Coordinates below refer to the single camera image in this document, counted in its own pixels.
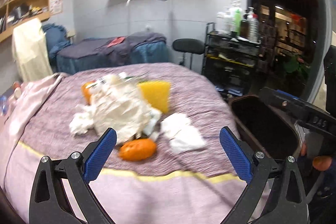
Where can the white tissue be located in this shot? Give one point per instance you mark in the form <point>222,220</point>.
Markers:
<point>82,120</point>

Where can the cream cloth on chair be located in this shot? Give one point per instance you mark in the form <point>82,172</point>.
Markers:
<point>29,51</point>

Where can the wooden cubby wall shelf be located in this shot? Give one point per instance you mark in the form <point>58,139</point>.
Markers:
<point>16,12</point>

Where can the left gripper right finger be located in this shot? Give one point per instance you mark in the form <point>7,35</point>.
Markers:
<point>286,202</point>

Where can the white pump bottle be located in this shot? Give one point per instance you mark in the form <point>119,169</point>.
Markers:
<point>225,18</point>

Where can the wall poster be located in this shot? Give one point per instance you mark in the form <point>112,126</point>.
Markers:
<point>55,6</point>

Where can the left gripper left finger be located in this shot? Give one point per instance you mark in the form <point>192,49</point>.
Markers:
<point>49,202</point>

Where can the dark brown bottle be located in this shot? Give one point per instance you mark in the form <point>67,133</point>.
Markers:
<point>244,26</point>

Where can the green lotion bottle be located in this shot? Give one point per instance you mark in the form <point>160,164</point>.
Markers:
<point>237,20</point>

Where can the green potted plant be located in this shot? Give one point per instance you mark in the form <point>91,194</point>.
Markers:
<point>297,66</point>

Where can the black round stool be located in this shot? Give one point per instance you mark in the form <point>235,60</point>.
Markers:
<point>191,46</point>

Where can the pink folded blanket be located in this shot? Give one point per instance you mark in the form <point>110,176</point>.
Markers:
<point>22,109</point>

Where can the person's right hand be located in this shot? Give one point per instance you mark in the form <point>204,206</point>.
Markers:
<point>321,163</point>

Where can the orange fruit peel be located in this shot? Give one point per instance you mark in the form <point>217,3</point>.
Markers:
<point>137,150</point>

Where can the blue bundled blanket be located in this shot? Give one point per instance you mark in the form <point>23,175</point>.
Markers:
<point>56,39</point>

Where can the dark brown trash bin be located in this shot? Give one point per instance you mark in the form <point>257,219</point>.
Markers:
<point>263,129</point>

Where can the black mesh rolling cart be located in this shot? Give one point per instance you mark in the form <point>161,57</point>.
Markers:
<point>229,63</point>

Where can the white gooseneck lamp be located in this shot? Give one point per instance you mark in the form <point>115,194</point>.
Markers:
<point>128,11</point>

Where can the clear plastic bottle red cap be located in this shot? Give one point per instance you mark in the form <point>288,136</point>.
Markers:
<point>253,28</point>

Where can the blue covered massage bed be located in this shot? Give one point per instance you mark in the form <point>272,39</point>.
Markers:
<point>137,48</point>

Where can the white face mask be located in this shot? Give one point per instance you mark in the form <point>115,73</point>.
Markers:
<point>182,135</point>

